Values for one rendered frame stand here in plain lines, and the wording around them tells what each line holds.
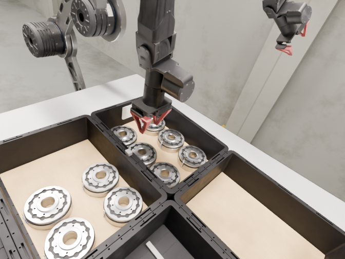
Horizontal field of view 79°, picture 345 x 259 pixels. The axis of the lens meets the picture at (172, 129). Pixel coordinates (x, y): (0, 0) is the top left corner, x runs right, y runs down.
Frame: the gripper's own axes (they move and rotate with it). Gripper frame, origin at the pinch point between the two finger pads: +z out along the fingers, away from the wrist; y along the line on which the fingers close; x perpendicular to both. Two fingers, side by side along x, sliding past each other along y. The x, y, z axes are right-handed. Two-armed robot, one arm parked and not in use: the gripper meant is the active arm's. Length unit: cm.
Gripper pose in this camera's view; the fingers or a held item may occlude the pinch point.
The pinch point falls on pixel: (149, 126)
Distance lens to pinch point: 63.6
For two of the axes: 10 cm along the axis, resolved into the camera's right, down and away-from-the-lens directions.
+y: 6.1, -4.1, 6.7
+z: -1.9, 7.5, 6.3
